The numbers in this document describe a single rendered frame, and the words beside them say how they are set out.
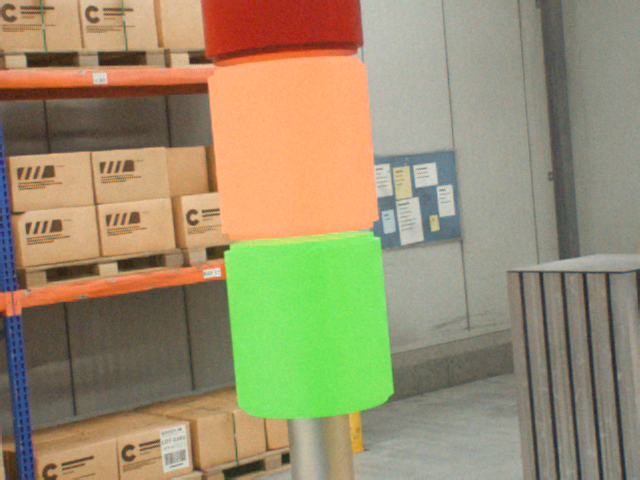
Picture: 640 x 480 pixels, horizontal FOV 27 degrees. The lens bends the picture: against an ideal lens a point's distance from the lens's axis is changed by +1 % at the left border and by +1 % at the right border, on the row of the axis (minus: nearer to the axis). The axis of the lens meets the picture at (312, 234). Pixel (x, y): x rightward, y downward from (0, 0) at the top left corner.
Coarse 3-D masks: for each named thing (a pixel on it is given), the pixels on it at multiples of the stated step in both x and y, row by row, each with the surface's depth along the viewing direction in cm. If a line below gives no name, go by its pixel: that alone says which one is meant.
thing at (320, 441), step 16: (336, 416) 41; (288, 432) 42; (304, 432) 41; (320, 432) 41; (336, 432) 41; (304, 448) 41; (320, 448) 41; (336, 448) 41; (304, 464) 41; (320, 464) 41; (336, 464) 41; (352, 464) 42
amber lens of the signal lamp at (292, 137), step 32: (256, 64) 39; (288, 64) 39; (320, 64) 39; (352, 64) 40; (224, 96) 40; (256, 96) 39; (288, 96) 39; (320, 96) 39; (352, 96) 40; (224, 128) 40; (256, 128) 39; (288, 128) 39; (320, 128) 39; (352, 128) 40; (224, 160) 40; (256, 160) 39; (288, 160) 39; (320, 160) 39; (352, 160) 40; (224, 192) 40; (256, 192) 39; (288, 192) 39; (320, 192) 39; (352, 192) 39; (224, 224) 41; (256, 224) 39; (288, 224) 39; (320, 224) 39; (352, 224) 40
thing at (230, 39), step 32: (224, 0) 39; (256, 0) 39; (288, 0) 39; (320, 0) 39; (352, 0) 40; (224, 32) 39; (256, 32) 39; (288, 32) 39; (320, 32) 39; (352, 32) 40; (224, 64) 41
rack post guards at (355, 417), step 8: (352, 416) 1003; (360, 416) 1010; (352, 424) 1003; (360, 424) 1008; (352, 432) 1003; (360, 432) 1008; (352, 440) 1003; (360, 440) 1008; (352, 448) 1003; (360, 448) 1008; (368, 448) 1015
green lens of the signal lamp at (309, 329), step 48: (288, 240) 41; (336, 240) 39; (240, 288) 40; (288, 288) 39; (336, 288) 39; (240, 336) 40; (288, 336) 39; (336, 336) 39; (384, 336) 41; (240, 384) 41; (288, 384) 39; (336, 384) 39; (384, 384) 40
